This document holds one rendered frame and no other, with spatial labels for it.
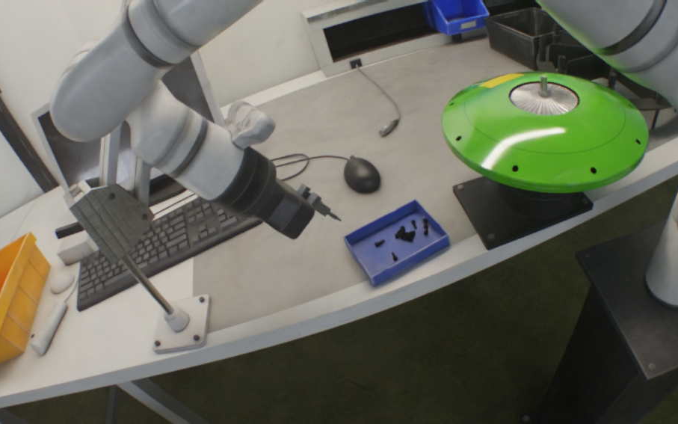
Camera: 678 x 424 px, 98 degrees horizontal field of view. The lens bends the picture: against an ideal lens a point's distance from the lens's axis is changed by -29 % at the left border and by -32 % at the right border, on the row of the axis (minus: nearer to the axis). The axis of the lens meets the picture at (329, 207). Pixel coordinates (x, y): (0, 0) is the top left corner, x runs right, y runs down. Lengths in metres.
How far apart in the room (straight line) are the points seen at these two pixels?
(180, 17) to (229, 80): 1.08
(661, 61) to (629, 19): 0.05
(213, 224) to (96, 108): 0.48
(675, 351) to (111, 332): 0.90
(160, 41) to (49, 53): 1.20
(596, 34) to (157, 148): 0.38
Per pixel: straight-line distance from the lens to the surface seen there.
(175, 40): 0.31
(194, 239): 0.76
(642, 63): 0.35
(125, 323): 0.76
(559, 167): 0.48
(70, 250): 1.03
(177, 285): 0.73
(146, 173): 0.52
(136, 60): 0.32
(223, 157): 0.40
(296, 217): 0.46
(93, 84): 0.34
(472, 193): 0.66
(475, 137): 0.52
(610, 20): 0.31
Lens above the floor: 1.36
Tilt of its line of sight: 38 degrees down
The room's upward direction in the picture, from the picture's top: 20 degrees counter-clockwise
